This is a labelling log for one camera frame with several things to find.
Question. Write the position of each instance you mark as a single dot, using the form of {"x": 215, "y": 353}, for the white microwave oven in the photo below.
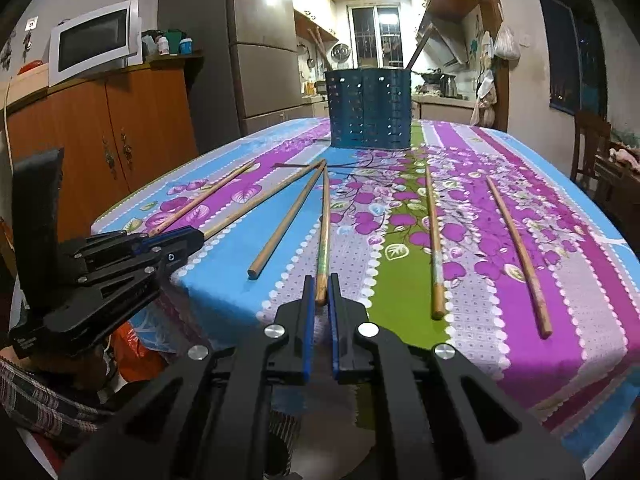
{"x": 90, "y": 42}

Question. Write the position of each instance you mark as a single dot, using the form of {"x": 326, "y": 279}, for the steel electric kettle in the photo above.
{"x": 448, "y": 86}

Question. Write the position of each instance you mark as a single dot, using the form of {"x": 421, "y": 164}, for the small white bottle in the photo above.
{"x": 163, "y": 46}

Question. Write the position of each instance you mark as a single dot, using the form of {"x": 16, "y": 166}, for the silver refrigerator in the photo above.
{"x": 260, "y": 60}

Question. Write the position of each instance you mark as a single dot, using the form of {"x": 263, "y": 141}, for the barred kitchen window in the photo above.
{"x": 365, "y": 35}

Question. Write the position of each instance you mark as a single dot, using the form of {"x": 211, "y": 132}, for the dark wooden chair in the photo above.
{"x": 590, "y": 130}

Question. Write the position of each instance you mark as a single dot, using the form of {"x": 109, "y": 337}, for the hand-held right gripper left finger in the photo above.
{"x": 307, "y": 320}

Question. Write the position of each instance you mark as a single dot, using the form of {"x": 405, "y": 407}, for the hanging round strainer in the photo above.
{"x": 340, "y": 54}

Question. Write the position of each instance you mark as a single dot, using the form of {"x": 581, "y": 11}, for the white hanging plastic bag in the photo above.
{"x": 506, "y": 42}

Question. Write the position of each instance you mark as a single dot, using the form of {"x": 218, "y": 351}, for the dark wooden dining table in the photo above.
{"x": 620, "y": 185}

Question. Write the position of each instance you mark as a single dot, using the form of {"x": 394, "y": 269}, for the blue perforated utensil holder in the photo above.
{"x": 367, "y": 110}

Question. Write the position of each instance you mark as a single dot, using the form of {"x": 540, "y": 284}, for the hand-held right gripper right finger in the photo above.
{"x": 334, "y": 320}

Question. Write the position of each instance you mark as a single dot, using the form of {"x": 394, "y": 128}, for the orange wooden cabinet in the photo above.
{"x": 140, "y": 125}

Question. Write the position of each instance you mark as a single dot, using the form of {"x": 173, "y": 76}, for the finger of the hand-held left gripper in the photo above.
{"x": 170, "y": 258}
{"x": 165, "y": 237}

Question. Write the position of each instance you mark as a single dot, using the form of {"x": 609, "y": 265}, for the dark room window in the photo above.
{"x": 565, "y": 60}

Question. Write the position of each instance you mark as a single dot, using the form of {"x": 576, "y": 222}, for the orange plastic bag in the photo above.
{"x": 135, "y": 355}

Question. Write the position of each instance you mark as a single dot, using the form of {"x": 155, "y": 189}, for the person's left forearm plaid sleeve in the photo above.
{"x": 40, "y": 400}

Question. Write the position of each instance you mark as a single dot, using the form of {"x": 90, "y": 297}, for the beige hanging bag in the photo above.
{"x": 484, "y": 105}

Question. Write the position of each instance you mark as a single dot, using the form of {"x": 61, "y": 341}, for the pink cloth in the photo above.
{"x": 625, "y": 154}

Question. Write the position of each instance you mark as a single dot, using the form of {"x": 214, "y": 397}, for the blue lidded jar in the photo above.
{"x": 186, "y": 46}

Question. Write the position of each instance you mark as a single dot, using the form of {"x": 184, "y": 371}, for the wooden door frame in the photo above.
{"x": 501, "y": 110}

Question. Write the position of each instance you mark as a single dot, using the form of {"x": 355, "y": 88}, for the black wok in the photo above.
{"x": 431, "y": 78}

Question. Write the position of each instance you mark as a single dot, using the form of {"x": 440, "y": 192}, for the green cup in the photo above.
{"x": 174, "y": 41}

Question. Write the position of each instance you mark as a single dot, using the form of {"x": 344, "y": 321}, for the steel range hood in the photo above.
{"x": 450, "y": 45}

